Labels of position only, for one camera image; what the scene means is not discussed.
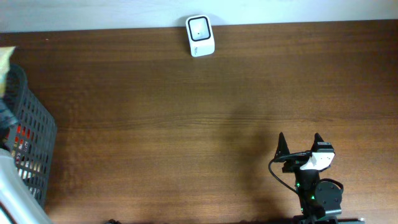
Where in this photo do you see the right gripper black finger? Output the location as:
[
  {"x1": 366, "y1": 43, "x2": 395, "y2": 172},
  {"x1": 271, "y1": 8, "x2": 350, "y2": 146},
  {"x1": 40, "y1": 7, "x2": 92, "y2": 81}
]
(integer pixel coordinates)
[
  {"x1": 274, "y1": 132, "x2": 290, "y2": 159},
  {"x1": 311, "y1": 133, "x2": 323, "y2": 152}
]

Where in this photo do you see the cream snack bag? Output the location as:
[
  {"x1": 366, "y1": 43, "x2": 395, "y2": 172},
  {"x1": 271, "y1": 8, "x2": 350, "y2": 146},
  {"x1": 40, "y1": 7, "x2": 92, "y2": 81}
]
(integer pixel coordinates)
[{"x1": 0, "y1": 46, "x2": 16, "y2": 98}]

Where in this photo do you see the orange spaghetti packet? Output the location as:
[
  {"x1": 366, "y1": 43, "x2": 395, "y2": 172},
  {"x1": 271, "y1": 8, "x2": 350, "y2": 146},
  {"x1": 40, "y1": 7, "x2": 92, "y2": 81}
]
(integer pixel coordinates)
[{"x1": 13, "y1": 124, "x2": 34, "y2": 158}]

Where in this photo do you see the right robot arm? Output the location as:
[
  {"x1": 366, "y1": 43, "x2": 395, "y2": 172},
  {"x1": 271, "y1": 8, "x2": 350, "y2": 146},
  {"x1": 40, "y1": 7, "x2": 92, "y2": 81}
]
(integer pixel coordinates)
[{"x1": 268, "y1": 133, "x2": 344, "y2": 223}]

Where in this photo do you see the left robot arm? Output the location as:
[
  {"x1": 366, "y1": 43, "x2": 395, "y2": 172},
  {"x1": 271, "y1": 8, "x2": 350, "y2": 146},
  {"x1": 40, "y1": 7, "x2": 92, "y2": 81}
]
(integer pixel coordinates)
[{"x1": 1, "y1": 100, "x2": 52, "y2": 223}]

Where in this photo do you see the white barcode scanner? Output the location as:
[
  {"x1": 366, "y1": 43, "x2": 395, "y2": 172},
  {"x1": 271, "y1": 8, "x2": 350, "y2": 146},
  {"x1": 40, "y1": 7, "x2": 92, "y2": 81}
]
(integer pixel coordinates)
[{"x1": 185, "y1": 15, "x2": 215, "y2": 57}]

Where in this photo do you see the grey plastic mesh basket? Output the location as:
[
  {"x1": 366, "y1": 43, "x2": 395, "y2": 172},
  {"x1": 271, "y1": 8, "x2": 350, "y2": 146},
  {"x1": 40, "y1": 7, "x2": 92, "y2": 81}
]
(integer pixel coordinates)
[{"x1": 4, "y1": 64, "x2": 57, "y2": 207}]

